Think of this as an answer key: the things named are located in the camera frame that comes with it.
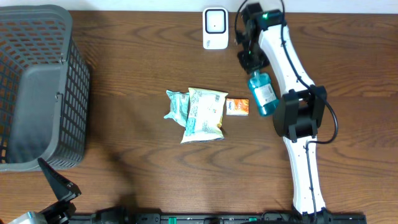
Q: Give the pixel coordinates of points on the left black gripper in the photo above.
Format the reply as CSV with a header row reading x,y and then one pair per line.
x,y
60,213

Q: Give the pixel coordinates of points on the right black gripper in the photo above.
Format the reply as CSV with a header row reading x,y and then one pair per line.
x,y
249,63

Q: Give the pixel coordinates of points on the blue mouthwash bottle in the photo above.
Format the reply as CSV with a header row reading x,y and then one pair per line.
x,y
263,92

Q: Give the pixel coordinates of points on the orange tissue pack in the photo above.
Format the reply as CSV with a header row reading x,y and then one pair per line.
x,y
237,107

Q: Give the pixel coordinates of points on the cream snack bag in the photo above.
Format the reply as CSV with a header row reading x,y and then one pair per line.
x,y
205,115

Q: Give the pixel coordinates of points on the teal snack packet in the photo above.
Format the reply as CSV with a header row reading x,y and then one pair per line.
x,y
179,103

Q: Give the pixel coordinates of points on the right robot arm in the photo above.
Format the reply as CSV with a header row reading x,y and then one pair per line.
x,y
298,116

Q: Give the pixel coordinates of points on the white barcode scanner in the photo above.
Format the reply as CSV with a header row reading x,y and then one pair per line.
x,y
215,28

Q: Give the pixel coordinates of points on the grey plastic mesh basket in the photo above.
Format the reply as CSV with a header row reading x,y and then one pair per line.
x,y
45,87

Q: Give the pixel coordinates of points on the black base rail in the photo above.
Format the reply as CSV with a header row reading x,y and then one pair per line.
x,y
122,215

